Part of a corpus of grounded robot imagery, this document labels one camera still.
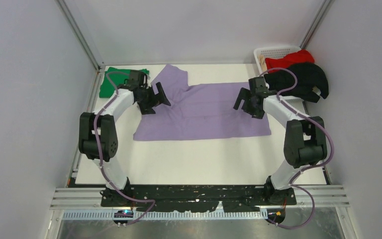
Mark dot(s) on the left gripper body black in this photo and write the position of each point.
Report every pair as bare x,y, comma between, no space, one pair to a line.
146,101

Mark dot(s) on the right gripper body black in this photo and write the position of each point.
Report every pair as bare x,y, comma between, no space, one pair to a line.
254,111

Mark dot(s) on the purple t shirt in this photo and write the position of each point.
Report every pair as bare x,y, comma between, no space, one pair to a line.
203,111

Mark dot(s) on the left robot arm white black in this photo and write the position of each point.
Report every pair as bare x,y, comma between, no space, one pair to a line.
98,139

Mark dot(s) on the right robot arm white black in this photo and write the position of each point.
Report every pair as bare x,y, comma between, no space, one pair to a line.
305,140

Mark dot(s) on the folded green t shirt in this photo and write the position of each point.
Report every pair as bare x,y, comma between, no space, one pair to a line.
116,80

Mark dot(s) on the beige t shirt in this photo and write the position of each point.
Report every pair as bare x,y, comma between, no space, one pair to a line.
262,64

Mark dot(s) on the white plastic basket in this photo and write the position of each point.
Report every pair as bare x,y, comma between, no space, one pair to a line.
275,52

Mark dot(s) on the black t shirt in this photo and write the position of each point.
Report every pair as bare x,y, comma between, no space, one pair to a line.
312,83

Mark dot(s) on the red t shirt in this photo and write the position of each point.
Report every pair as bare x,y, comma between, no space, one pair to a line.
301,56

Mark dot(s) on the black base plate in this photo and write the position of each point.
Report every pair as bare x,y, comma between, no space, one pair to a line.
197,198

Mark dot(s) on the aluminium frame rail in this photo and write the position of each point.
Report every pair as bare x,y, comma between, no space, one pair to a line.
321,196

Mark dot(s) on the right corner metal post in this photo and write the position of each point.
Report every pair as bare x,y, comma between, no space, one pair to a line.
316,22

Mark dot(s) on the corner metal post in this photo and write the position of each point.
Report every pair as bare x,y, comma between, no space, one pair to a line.
316,22
77,32

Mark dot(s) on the left corner metal post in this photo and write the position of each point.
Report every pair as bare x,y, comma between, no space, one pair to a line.
77,32

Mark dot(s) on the white slotted cable duct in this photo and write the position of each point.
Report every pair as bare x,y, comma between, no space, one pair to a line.
129,215

